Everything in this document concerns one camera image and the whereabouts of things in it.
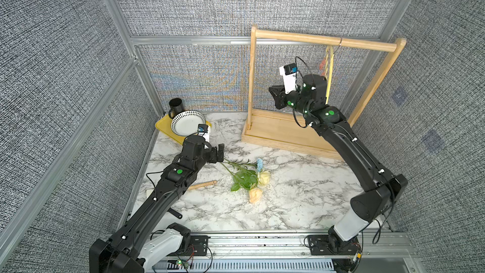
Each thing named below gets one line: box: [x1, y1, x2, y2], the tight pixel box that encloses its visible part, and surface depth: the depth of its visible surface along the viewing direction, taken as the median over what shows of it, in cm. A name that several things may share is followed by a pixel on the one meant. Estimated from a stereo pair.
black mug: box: [168, 97, 184, 119], surface depth 116 cm
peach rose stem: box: [230, 176, 263, 204], surface depth 88 cm
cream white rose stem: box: [220, 161, 271, 188], surface depth 91 cm
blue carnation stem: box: [223, 157, 264, 173], surface depth 98 cm
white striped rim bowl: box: [171, 110, 207, 137], surface depth 116 cm
